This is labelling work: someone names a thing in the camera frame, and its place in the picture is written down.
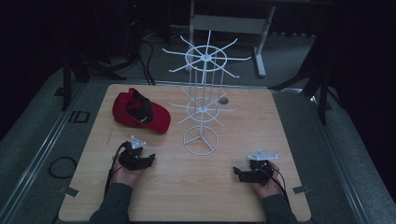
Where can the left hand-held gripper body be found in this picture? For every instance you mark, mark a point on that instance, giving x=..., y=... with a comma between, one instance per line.
x=132, y=158

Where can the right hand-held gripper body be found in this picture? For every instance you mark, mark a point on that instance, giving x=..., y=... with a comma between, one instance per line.
x=260, y=171

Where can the red baseball cap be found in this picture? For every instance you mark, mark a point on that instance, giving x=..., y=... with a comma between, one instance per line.
x=158, y=119

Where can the person's left hand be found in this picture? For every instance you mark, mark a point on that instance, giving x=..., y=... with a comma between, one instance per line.
x=126, y=176

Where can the person's right hand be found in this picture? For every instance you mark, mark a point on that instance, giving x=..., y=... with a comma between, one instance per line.
x=271, y=188

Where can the grey tape piece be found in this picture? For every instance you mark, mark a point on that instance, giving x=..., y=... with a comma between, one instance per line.
x=301, y=189
x=71, y=192

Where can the grey round table grommet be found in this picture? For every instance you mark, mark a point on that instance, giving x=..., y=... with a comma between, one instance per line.
x=223, y=100

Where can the black tripod stand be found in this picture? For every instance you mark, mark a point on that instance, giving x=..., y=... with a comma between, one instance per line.
x=67, y=81
x=322, y=93

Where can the metal floor rail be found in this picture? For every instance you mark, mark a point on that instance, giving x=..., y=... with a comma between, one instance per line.
x=37, y=158
x=336, y=155

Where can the grey metal desk frame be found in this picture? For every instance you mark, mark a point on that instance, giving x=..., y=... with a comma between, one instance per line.
x=230, y=24

